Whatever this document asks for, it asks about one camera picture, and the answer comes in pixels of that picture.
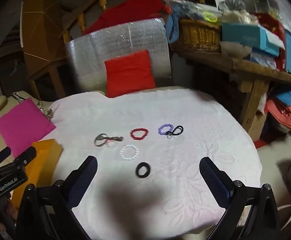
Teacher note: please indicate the teal cardboard box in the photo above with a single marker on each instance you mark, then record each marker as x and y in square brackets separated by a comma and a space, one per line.
[243, 37]

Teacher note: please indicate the orange box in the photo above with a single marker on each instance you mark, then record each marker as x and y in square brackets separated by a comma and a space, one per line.
[46, 155]

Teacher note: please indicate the clear plastic bag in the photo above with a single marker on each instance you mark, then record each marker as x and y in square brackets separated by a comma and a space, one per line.
[188, 6]

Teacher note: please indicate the red bag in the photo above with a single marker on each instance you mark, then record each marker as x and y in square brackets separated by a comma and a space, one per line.
[279, 45]

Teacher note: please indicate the red cushion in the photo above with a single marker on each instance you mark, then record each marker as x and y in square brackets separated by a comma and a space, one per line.
[129, 72]

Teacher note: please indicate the white embossed blanket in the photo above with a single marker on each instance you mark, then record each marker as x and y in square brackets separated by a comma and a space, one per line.
[160, 110]

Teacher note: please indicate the red cloth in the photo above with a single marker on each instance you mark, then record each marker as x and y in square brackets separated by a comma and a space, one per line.
[125, 10]

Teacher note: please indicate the stack of folded clothes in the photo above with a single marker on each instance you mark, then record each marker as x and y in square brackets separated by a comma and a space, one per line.
[285, 107]

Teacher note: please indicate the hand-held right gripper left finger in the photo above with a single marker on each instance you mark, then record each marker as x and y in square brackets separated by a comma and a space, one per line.
[85, 177]

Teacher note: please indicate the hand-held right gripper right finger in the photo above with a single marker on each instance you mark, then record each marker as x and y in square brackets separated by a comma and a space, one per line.
[214, 180]

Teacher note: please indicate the silver foil mat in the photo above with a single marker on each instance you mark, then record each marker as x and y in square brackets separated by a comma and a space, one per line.
[98, 45]

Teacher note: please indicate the yellow-green hair band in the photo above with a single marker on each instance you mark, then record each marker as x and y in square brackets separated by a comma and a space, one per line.
[206, 17]

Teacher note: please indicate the wicker basket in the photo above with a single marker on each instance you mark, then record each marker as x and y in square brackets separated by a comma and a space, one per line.
[200, 36]

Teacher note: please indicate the silver metal bangle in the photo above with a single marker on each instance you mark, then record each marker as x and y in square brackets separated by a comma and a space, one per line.
[96, 141]

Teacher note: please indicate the wooden bench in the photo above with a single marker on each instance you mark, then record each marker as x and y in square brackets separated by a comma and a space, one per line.
[258, 70]

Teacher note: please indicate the blue cloth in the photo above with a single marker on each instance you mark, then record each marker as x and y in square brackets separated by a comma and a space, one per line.
[171, 27]

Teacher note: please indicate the wooden chair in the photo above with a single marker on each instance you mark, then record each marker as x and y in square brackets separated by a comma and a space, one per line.
[81, 20]

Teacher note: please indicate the pink cloth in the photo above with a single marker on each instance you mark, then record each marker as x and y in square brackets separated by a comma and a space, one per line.
[23, 125]

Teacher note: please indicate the patterned cloth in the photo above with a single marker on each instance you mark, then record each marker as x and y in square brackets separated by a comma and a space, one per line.
[48, 113]

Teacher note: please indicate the black carabiner clip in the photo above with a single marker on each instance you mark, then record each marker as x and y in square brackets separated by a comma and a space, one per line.
[180, 129]

